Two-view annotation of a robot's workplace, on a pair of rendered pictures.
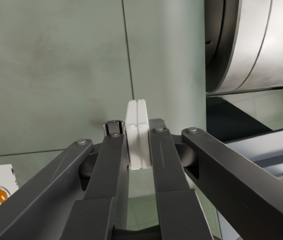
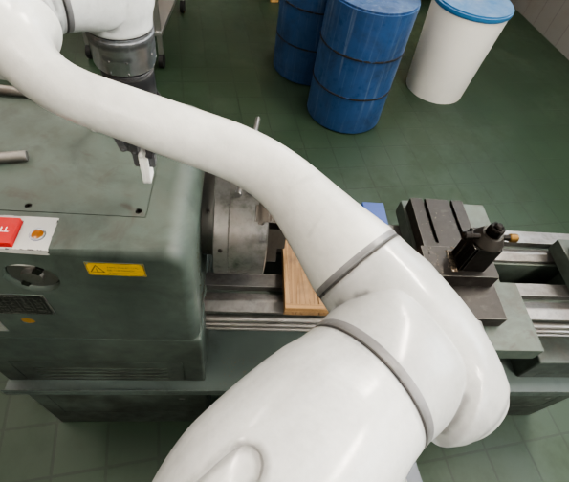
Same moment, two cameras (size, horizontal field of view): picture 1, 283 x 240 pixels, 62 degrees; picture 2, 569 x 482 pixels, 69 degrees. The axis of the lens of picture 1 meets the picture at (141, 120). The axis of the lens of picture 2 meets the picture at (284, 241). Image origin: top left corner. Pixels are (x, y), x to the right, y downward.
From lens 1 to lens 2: 0.77 m
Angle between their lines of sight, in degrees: 55
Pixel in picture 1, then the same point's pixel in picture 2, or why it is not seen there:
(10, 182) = (51, 228)
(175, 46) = (178, 182)
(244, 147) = not seen: hidden behind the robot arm
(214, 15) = (209, 194)
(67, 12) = (130, 163)
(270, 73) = (242, 223)
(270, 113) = not seen: outside the picture
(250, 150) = not seen: hidden behind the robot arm
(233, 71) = (217, 216)
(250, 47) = (224, 199)
